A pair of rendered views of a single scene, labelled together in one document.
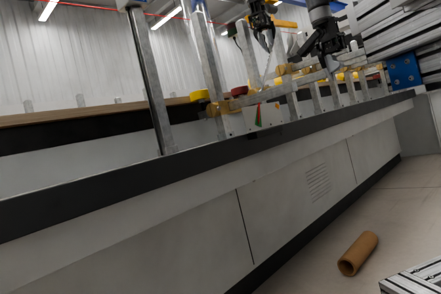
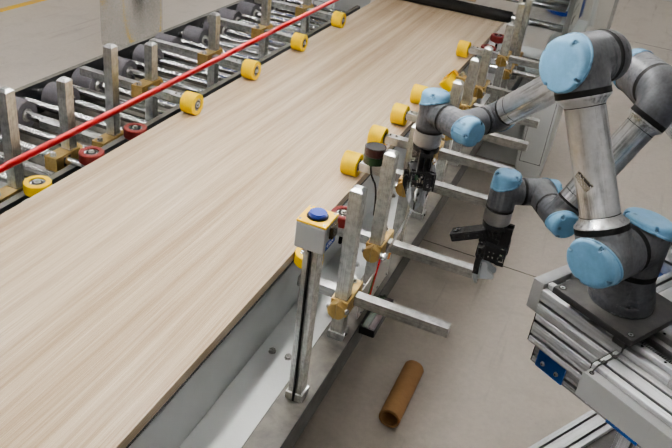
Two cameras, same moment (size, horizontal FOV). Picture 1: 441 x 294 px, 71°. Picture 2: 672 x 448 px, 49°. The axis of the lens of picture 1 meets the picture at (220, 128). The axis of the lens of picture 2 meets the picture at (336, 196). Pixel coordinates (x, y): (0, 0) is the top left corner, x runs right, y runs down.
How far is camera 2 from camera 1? 151 cm
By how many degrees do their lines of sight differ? 38
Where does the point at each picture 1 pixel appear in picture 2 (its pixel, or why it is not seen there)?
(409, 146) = not seen: hidden behind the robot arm
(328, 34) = (496, 242)
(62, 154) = (176, 402)
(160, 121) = (304, 370)
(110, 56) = not seen: outside the picture
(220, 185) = not seen: hidden behind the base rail
